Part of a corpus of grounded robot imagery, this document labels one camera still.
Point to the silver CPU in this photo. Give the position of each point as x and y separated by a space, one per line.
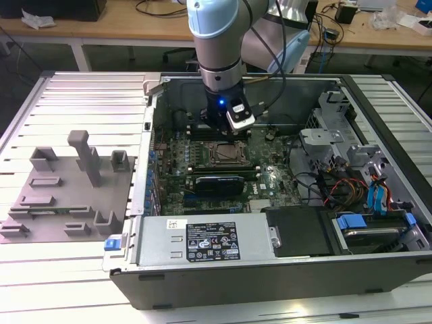
233 156

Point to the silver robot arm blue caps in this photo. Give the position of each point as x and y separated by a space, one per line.
216 44

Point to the CPU socket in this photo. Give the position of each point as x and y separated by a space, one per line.
212 162

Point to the silver coin cell battery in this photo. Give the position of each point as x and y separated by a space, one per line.
270 136

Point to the black graphics card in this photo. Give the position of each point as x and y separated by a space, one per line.
219 185

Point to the green motherboard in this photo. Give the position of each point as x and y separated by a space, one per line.
280 162

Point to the silver chipset heatsink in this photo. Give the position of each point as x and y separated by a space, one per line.
259 206

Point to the silver metal drive cage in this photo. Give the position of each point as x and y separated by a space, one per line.
320 135

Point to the wooden desk white legs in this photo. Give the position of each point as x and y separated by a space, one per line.
118 25
371 38

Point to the grey power supply unit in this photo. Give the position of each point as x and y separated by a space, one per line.
162 236

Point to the black plastic shroud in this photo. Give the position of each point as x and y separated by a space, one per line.
297 229

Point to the small blue black device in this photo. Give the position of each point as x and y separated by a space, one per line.
331 34

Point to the tall black box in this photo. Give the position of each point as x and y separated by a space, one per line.
314 13

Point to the small black cube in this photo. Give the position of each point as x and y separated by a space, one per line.
346 14

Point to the blue case latch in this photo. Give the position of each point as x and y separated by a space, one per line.
112 244

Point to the grey parts rack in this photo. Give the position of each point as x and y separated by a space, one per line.
74 202

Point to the blue disk carrier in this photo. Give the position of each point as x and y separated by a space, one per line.
351 221

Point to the open black PC case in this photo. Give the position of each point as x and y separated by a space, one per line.
236 287

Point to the wide black case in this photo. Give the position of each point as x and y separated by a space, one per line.
67 8

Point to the green RAM stick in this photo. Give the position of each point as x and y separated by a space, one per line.
50 212

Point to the clear plastic bag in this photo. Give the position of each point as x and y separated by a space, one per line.
384 18

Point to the flat white device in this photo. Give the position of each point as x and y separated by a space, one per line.
376 4

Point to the silver black hard disk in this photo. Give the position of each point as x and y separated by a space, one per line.
371 238

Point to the crumpled clear plastic wrap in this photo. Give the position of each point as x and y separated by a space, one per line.
37 20

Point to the small white box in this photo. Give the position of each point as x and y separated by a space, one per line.
424 27

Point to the blue card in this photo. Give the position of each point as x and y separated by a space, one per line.
422 5

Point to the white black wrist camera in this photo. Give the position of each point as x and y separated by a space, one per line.
241 123

